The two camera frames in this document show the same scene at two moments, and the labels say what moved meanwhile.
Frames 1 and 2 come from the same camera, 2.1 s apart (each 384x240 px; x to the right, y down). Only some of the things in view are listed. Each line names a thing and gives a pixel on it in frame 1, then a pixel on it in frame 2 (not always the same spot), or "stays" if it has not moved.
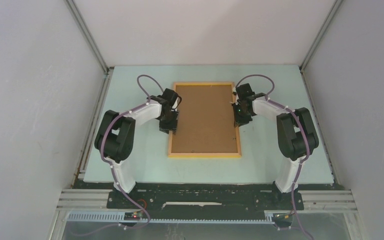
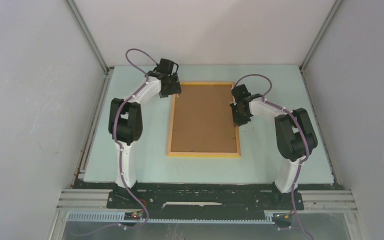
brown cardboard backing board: [205, 123] stays
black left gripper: [171, 127] -> [175, 89]
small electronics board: [134, 216] stays
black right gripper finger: [242, 117] stays
